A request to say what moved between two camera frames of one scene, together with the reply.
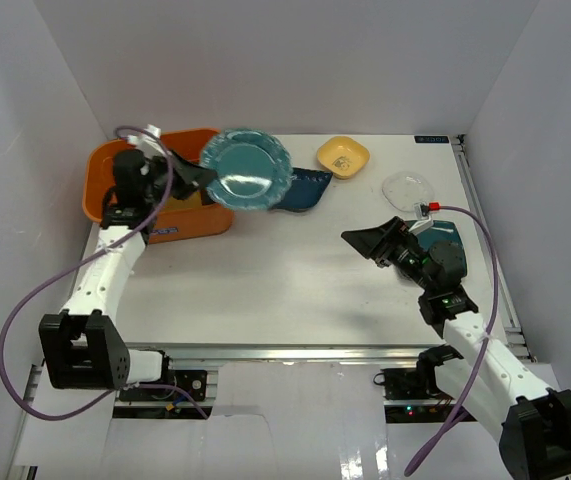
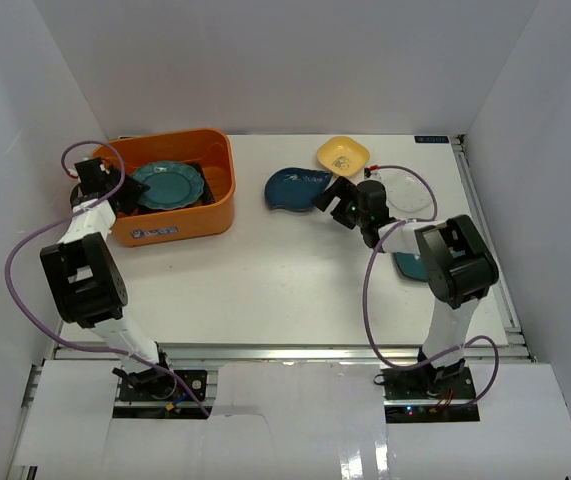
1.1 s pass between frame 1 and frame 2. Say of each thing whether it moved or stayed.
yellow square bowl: stayed
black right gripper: moved
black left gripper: moved
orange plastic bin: stayed
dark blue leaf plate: stayed
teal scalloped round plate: moved
